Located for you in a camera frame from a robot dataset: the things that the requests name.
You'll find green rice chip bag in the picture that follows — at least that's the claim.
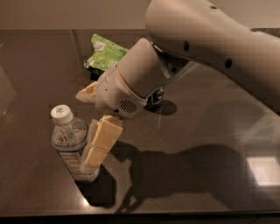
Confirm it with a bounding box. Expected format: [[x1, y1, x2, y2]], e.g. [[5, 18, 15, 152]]
[[83, 34, 129, 76]]

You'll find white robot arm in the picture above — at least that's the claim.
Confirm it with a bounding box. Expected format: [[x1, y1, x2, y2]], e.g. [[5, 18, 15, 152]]
[[76, 0, 280, 172]]

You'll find clear blue-label plastic bottle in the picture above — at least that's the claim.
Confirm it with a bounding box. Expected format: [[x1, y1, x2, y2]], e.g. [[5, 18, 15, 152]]
[[51, 104, 100, 183]]

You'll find dark blue soda can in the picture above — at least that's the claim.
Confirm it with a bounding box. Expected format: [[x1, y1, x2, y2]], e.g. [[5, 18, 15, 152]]
[[145, 87, 165, 111]]

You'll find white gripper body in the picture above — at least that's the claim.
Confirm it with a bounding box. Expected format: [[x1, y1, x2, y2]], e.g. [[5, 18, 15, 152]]
[[94, 38, 168, 119]]

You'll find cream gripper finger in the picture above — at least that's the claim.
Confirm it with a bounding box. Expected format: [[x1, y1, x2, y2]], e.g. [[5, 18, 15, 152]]
[[75, 81, 97, 103], [80, 115, 123, 172]]

